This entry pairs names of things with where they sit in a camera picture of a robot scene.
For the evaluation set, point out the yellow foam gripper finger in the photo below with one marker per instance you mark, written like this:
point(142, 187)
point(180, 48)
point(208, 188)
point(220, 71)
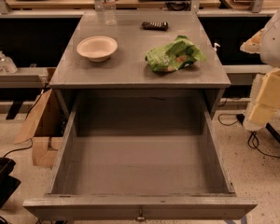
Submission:
point(264, 100)
point(252, 45)

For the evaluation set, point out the grey top drawer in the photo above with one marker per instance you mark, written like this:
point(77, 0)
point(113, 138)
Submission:
point(139, 155)

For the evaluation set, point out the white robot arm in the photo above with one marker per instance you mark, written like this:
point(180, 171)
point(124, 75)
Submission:
point(270, 42)

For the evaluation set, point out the white spray nozzle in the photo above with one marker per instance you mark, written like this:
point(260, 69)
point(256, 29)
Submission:
point(216, 46)

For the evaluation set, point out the black power adapter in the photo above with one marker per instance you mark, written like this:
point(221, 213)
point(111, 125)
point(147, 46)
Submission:
point(240, 118)

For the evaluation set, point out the black floor stand leg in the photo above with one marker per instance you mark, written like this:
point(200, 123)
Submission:
point(278, 137)

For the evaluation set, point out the green chip bag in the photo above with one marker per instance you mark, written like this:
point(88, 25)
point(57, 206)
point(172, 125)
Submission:
point(174, 56)

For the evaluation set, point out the grey wooden cabinet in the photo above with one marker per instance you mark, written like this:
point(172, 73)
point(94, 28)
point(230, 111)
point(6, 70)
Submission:
point(127, 68)

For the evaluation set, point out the clear plastic water bottle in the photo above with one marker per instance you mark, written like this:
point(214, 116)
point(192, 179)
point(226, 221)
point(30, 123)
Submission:
point(109, 9)

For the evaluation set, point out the cream paper bowl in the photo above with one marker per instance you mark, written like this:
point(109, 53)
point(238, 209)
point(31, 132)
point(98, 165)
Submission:
point(97, 48)

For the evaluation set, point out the brown cardboard box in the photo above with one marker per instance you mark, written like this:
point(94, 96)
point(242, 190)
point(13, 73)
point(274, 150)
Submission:
point(41, 127)

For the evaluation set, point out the clear sanitizer bottle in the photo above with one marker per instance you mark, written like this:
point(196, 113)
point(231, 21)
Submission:
point(7, 64)

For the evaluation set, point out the black chair base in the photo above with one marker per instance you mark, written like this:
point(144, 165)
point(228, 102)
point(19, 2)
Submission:
point(8, 183)

